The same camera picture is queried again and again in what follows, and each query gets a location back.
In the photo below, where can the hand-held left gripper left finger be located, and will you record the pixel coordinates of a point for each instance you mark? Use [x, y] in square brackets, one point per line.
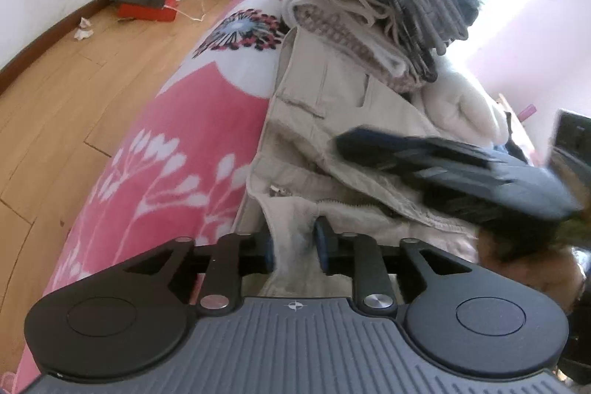
[270, 253]

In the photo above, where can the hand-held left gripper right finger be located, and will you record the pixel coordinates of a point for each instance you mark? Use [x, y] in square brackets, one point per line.
[322, 246]

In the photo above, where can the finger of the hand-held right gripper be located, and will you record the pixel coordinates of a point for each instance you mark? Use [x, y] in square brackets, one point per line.
[383, 149]

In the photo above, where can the beige pants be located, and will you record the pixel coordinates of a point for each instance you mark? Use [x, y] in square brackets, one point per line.
[323, 131]

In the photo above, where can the person's right hand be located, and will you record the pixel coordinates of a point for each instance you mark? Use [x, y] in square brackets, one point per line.
[531, 278]

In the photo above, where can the purple cup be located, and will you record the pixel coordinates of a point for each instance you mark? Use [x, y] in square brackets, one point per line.
[527, 112]

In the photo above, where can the folded cream fleece blanket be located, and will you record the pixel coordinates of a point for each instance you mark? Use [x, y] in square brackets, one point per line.
[466, 108]

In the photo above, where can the pink floral blanket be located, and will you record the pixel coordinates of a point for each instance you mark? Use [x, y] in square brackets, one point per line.
[207, 121]

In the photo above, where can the red box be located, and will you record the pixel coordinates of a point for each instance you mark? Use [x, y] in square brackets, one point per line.
[147, 12]

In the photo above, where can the crumpled paper scraps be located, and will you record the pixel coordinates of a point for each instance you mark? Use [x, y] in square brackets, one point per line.
[83, 31]

